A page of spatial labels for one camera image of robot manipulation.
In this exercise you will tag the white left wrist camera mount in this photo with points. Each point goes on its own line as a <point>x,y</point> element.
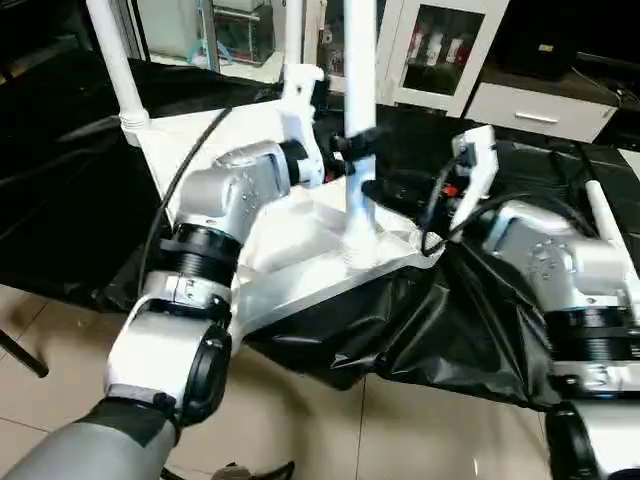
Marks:
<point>300,110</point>

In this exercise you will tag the black work mat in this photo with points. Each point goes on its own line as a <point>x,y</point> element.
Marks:
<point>450,325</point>

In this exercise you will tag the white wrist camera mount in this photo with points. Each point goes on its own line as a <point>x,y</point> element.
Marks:
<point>482,160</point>
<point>300,110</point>

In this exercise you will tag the black speaker box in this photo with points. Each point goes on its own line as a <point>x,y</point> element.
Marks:
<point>540,55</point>

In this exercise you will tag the black desk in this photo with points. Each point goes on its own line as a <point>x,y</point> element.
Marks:
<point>610,75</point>

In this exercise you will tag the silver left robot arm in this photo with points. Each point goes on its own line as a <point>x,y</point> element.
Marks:
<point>220,195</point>

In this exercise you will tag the glass tank with dark frame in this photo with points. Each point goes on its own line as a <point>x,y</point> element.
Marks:
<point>245,30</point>

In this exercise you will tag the white glass door cabinet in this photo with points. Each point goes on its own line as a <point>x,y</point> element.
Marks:
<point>440,55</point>

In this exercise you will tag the white plastic table leg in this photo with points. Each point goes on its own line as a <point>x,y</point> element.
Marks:
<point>295,35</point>
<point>607,215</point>
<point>117,65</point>
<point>359,75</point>

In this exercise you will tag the teal plastic bag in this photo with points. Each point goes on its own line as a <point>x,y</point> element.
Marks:
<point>195,50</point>

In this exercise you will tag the metal framed glass panel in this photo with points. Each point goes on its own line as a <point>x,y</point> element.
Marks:
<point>137,30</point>

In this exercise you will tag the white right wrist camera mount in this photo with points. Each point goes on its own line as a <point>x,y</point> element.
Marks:
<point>482,160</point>

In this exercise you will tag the white plastic table top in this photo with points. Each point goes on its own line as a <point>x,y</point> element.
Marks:
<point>300,260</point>

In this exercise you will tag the white drawer unit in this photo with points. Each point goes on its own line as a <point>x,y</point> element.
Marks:
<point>540,112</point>

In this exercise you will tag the black stand leg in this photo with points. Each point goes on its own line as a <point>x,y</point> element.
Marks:
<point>22,352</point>

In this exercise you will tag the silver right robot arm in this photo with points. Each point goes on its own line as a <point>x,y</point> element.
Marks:
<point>560,260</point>

